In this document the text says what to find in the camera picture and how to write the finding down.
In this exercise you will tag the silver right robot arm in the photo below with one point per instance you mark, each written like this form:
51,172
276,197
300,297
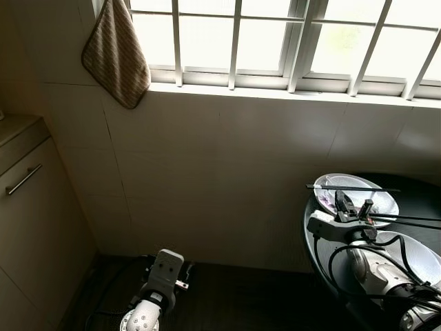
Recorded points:
375,276

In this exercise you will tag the beige kitchen cabinet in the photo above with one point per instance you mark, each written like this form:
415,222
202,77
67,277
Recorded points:
41,227

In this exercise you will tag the brown striped hanging cloth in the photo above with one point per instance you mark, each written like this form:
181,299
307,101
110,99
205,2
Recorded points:
117,55

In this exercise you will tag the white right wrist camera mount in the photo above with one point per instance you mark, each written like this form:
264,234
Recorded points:
327,224

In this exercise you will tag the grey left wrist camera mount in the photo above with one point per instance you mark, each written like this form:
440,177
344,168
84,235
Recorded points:
165,269

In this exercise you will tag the black chopstick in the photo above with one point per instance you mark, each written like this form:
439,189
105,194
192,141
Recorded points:
413,218
344,187
413,225

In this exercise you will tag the round black table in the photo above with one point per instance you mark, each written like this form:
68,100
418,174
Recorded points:
413,196

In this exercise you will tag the small floral plate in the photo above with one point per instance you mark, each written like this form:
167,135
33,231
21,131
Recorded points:
351,178

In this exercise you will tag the white barred window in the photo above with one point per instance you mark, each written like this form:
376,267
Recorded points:
177,41

